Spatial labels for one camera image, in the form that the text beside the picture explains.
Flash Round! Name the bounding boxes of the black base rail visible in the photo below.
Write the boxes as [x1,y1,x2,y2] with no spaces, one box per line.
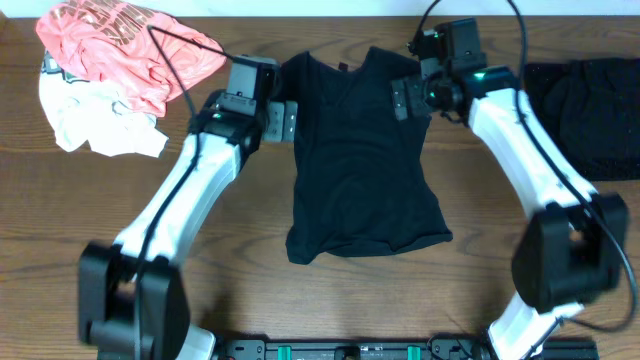
[214,333,600,360]

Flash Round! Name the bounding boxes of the folded black garment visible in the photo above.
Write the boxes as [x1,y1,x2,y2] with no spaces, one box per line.
[524,58,639,181]

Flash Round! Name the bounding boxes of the black t-shirt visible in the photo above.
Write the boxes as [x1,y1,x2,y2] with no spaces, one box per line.
[282,47,453,265]

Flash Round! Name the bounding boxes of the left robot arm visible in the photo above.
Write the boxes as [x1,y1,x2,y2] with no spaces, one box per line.
[78,55,297,360]

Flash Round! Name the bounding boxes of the orange t-shirt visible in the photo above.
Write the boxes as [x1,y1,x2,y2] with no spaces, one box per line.
[35,0,226,117]

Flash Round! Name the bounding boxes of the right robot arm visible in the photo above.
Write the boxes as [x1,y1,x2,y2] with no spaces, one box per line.
[392,18,633,359]

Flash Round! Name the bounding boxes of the white t-shirt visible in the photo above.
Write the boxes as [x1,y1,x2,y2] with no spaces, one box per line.
[39,52,168,158]

